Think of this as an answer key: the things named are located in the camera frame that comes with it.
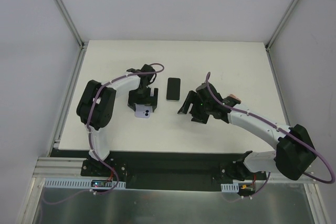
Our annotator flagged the right aluminium frame post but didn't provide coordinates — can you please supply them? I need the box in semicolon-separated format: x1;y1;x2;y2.
265;0;300;52

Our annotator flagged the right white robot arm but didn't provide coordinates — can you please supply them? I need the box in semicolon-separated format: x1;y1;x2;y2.
178;83;317;181

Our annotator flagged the aluminium side rail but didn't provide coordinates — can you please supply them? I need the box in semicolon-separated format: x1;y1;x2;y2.
265;47;290;125
46;42;88;157

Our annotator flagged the right aluminium side rail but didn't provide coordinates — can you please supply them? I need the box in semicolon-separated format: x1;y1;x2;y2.
265;47;290;125

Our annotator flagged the black smartphone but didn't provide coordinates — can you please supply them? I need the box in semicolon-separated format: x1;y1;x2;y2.
166;78;181;101

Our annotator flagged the right white cable duct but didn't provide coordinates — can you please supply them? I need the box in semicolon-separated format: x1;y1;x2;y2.
220;183;239;193

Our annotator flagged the left white cable duct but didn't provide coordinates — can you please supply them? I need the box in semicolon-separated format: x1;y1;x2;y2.
44;178;126;190

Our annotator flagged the front aluminium cross rail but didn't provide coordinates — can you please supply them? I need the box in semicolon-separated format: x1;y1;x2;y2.
33;157;85;178

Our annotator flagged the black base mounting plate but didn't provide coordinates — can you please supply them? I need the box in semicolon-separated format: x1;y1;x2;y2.
49;148;279;190

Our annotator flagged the pink phone case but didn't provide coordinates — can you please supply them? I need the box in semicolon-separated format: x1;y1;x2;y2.
227;94;241;104

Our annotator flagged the aluminium frame post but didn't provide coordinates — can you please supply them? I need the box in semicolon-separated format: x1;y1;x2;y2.
265;0;300;52
54;0;85;49

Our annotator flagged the left aluminium frame post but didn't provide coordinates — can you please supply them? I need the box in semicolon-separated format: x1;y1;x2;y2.
54;0;85;49

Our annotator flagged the left aluminium side rail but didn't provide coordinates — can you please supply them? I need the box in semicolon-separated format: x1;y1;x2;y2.
46;42;88;157

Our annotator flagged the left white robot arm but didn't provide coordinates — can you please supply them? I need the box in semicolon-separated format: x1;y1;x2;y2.
76;63;164;176

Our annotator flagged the white cable duct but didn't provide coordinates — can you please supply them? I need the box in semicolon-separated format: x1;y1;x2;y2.
220;183;239;193
44;178;126;190

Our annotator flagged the purple smartphone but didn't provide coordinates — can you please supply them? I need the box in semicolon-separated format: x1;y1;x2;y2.
134;104;153;119

